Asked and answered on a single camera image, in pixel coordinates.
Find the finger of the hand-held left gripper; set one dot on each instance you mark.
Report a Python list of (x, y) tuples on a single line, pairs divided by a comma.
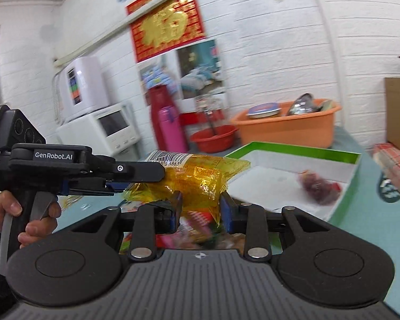
[(118, 187), (136, 172)]

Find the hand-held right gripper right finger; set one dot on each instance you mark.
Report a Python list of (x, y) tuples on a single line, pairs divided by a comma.
[(225, 211)]

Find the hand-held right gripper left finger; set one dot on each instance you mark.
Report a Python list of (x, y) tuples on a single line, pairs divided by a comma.
[(177, 206)]

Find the amber clear snack packet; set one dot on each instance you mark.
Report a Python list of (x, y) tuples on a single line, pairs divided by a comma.
[(193, 180)]

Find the green and white cardboard box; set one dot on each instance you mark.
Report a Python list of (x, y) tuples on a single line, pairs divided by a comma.
[(286, 180)]

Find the person's left hand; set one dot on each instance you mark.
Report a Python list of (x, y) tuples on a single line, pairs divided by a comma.
[(5, 203)]

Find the pile of snack packets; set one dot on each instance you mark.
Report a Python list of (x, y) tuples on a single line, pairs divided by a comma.
[(193, 231)]

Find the white microwave oven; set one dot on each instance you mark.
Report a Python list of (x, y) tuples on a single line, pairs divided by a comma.
[(113, 130)]

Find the pink thermos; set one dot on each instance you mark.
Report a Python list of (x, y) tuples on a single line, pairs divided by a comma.
[(171, 130)]

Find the red thermos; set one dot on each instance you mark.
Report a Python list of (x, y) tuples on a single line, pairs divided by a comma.
[(160, 106)]

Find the red plastic basin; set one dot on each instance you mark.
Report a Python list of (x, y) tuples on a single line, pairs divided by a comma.
[(213, 141)]

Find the red carton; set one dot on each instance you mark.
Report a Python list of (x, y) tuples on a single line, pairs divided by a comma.
[(190, 120)]

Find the white water purifier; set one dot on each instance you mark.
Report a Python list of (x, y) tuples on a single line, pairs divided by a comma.
[(83, 86)]

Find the dark stick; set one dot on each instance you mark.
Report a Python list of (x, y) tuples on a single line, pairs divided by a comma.
[(212, 123)]

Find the red dates snack packet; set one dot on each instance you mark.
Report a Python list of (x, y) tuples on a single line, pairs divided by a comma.
[(320, 186)]

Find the clear plastic bottle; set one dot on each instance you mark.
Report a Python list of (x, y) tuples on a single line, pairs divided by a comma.
[(213, 106)]

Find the orange plastic basin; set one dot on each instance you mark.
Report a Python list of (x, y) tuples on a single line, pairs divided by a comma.
[(286, 130)]

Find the round tin with blue lid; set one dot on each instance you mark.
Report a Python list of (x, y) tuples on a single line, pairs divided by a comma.
[(263, 109)]

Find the metal bowl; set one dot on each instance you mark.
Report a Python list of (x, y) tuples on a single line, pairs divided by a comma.
[(303, 105)]

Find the teal tablecloth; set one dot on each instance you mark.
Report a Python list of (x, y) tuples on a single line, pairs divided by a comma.
[(370, 246)]

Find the red plaid cloth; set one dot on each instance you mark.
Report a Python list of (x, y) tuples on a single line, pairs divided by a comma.
[(396, 163)]

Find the blue bedding wall poster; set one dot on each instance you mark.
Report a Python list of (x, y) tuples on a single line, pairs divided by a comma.
[(156, 76)]

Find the bedroom wall poster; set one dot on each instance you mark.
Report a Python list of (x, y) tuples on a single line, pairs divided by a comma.
[(200, 70)]

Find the red and gold wall poster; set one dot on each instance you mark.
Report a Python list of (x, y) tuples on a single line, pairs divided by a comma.
[(166, 23)]

